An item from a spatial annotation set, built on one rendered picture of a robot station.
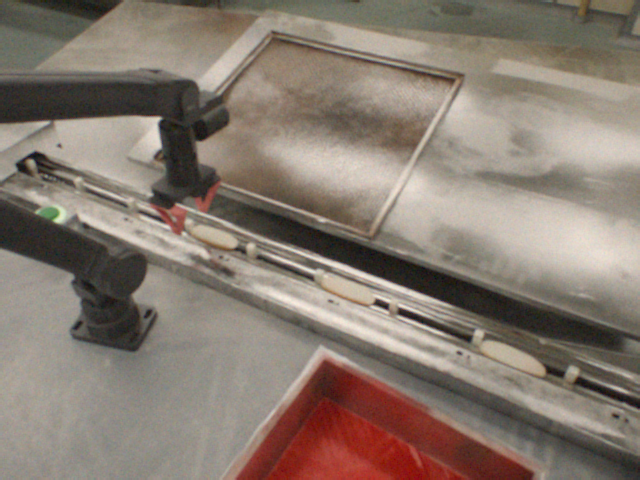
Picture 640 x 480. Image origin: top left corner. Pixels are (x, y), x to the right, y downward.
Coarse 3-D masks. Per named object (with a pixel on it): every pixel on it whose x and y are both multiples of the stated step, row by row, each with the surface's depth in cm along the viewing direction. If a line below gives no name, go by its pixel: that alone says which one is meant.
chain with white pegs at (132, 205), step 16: (32, 160) 120; (48, 176) 122; (128, 208) 114; (192, 224) 106; (256, 256) 103; (320, 272) 96; (416, 320) 93; (480, 336) 87; (576, 368) 83; (576, 384) 85; (624, 400) 82
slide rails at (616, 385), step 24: (48, 168) 122; (120, 192) 116; (144, 216) 110; (240, 240) 105; (264, 264) 101; (288, 264) 101; (312, 264) 101; (384, 312) 93; (432, 312) 93; (504, 336) 89; (552, 360) 86; (600, 384) 83; (624, 384) 83; (624, 408) 80
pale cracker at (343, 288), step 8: (328, 280) 97; (336, 280) 97; (344, 280) 97; (328, 288) 96; (336, 288) 95; (344, 288) 95; (352, 288) 95; (360, 288) 95; (344, 296) 94; (352, 296) 94; (360, 296) 94; (368, 296) 94; (368, 304) 94
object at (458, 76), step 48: (288, 48) 138; (336, 48) 135; (336, 96) 125; (384, 96) 123; (432, 96) 122; (336, 144) 116; (384, 144) 114; (240, 192) 108; (336, 192) 107; (384, 192) 106
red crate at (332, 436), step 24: (336, 408) 83; (312, 432) 80; (336, 432) 80; (360, 432) 80; (384, 432) 80; (288, 456) 78; (312, 456) 78; (336, 456) 78; (360, 456) 78; (384, 456) 78; (408, 456) 78
